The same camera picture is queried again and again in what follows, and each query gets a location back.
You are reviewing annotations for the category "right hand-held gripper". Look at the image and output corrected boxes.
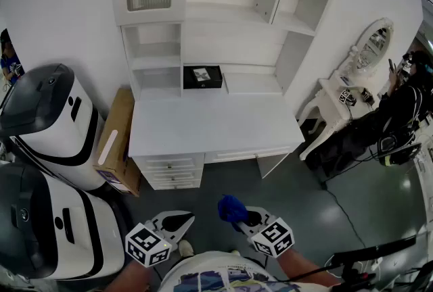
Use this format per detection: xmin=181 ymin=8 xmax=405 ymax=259
xmin=231 ymin=206 xmax=294 ymax=257

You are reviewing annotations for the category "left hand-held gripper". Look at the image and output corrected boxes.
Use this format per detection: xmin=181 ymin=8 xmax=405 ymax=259
xmin=124 ymin=211 xmax=195 ymax=268

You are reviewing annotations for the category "blue cleaning cloth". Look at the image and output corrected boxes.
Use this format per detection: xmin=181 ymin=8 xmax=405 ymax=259
xmin=217 ymin=194 xmax=250 ymax=233

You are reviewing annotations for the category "white desk with shelving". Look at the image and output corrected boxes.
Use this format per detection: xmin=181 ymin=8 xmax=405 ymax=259
xmin=110 ymin=0 xmax=349 ymax=101

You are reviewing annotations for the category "person's left forearm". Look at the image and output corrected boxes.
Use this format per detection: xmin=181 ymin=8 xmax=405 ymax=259
xmin=113 ymin=258 xmax=164 ymax=292

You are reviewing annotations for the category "person's right forearm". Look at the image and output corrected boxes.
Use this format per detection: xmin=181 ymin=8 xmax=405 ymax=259
xmin=277 ymin=247 xmax=340 ymax=287

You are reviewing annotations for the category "person's white printed shirt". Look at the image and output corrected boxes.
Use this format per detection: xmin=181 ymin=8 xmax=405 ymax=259
xmin=157 ymin=251 xmax=343 ymax=292

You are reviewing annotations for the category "brown cardboard box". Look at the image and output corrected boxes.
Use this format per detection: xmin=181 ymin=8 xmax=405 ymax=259
xmin=93 ymin=87 xmax=142 ymax=197

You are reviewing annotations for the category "black chest-mounted device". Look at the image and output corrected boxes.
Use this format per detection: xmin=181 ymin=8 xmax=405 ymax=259
xmin=329 ymin=235 xmax=417 ymax=292

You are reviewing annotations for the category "white black delivery robot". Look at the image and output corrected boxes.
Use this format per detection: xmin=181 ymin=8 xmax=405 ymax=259
xmin=0 ymin=162 xmax=127 ymax=281
xmin=0 ymin=63 xmax=106 ymax=191

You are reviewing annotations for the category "white ornate dressing table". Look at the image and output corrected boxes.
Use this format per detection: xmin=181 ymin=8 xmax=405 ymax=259
xmin=297 ymin=76 xmax=386 ymax=162

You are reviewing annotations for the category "black box with picture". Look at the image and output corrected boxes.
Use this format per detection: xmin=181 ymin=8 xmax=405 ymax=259
xmin=183 ymin=65 xmax=223 ymax=90

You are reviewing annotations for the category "spare hand-held gripper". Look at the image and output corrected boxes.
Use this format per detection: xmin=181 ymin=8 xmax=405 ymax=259
xmin=360 ymin=87 xmax=375 ymax=104
xmin=338 ymin=88 xmax=357 ymax=107

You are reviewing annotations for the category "oval white-framed mirror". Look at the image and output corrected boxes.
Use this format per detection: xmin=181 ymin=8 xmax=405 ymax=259
xmin=348 ymin=17 xmax=395 ymax=77

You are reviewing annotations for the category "black floor cable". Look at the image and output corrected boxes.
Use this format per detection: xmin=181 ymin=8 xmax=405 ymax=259
xmin=321 ymin=182 xmax=368 ymax=249

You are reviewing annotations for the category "black strapped backpack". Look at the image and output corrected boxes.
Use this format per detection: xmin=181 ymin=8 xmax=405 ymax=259
xmin=377 ymin=134 xmax=424 ymax=167

